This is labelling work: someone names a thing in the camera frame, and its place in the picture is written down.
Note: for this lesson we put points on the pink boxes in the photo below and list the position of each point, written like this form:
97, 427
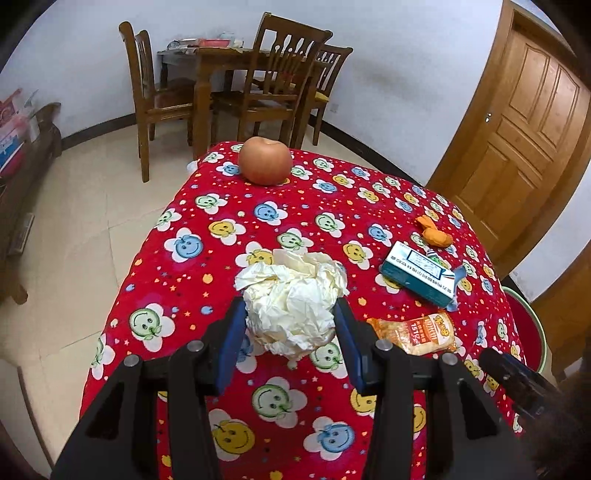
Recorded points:
14, 124

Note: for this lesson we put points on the teal carton box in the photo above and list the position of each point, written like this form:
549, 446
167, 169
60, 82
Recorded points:
415, 272

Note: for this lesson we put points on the orange peel piece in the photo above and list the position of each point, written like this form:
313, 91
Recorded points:
436, 236

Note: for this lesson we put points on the wooden side door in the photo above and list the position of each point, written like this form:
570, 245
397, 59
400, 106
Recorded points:
572, 300

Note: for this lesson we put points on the wooden dining table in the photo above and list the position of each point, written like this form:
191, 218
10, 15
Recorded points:
217, 57

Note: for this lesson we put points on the wooden chair with yellow cushion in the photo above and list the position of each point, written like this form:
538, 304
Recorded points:
334, 60

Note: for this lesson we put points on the green bin with red liner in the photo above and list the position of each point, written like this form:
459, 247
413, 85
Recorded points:
526, 327

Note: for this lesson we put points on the red smiley flower tablecloth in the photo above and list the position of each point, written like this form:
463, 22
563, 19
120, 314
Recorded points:
184, 286

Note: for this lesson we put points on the white paper ball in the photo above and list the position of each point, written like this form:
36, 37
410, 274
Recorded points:
291, 304

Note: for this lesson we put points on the wooden panel door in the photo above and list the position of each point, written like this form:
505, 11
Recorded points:
521, 138

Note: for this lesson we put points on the red apple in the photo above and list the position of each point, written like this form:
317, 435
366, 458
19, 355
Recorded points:
265, 161

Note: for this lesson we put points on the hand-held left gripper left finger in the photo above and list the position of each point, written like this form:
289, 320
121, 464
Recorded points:
231, 350

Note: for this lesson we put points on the dark wooden cabinet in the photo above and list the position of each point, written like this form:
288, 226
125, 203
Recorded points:
27, 184

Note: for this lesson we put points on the orange snack packet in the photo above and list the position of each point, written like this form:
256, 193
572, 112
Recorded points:
425, 337

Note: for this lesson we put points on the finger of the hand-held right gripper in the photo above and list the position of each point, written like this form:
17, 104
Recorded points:
521, 385

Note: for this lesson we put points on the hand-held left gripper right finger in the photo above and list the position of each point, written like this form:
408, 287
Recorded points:
353, 350

